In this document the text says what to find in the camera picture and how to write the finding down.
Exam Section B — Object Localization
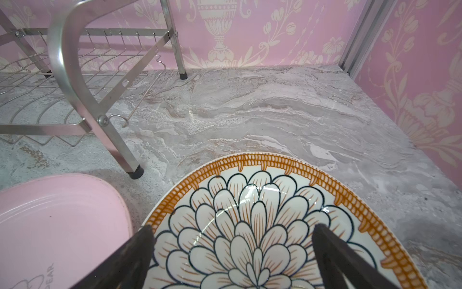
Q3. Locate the silver metal dish rack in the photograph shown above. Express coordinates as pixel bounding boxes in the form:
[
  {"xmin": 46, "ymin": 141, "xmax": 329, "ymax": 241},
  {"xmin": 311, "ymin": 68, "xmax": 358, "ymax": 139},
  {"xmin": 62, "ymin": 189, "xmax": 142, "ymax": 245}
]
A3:
[{"xmin": 1, "ymin": 1, "xmax": 188, "ymax": 179}]

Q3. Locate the aluminium corner post right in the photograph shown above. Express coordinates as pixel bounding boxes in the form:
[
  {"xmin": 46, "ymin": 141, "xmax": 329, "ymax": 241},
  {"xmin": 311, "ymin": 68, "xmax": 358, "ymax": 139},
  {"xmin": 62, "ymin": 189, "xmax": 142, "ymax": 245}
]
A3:
[{"xmin": 339, "ymin": 0, "xmax": 396, "ymax": 80}]

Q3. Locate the white floral plate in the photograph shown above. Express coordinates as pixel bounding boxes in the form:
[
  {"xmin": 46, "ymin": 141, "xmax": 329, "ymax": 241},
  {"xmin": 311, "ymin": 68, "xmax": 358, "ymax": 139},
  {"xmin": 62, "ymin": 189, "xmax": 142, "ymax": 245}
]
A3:
[{"xmin": 144, "ymin": 152, "xmax": 427, "ymax": 289}]

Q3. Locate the pink plate with bear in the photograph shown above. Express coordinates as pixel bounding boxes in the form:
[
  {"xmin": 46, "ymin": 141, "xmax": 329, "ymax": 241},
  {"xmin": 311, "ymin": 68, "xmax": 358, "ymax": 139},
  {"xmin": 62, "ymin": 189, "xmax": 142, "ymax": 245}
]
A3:
[{"xmin": 1, "ymin": 173, "xmax": 133, "ymax": 289}]

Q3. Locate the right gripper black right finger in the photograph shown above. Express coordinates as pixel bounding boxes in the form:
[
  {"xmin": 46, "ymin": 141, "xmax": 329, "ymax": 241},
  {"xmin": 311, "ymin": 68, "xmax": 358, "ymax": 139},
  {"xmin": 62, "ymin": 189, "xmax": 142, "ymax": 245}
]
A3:
[{"xmin": 312, "ymin": 224, "xmax": 397, "ymax": 289}]

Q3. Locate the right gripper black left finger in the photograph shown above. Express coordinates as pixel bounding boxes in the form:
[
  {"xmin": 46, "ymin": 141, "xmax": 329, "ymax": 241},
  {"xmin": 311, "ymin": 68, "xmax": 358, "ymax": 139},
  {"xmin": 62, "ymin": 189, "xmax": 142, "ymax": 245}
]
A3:
[{"xmin": 73, "ymin": 225, "xmax": 155, "ymax": 289}]

